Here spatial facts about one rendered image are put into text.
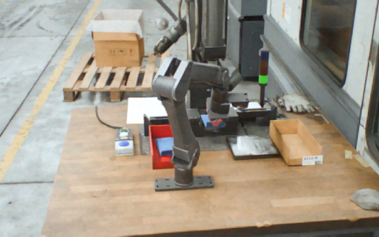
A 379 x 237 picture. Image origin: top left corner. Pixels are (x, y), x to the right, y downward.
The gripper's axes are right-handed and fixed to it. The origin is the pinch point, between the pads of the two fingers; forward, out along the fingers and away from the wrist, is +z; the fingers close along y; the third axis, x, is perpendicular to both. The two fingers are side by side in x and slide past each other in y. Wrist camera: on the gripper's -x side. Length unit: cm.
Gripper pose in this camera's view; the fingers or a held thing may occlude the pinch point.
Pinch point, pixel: (215, 123)
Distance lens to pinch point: 183.5
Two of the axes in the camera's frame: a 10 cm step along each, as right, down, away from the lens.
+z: -0.5, 6.6, 7.5
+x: -9.9, 0.4, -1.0
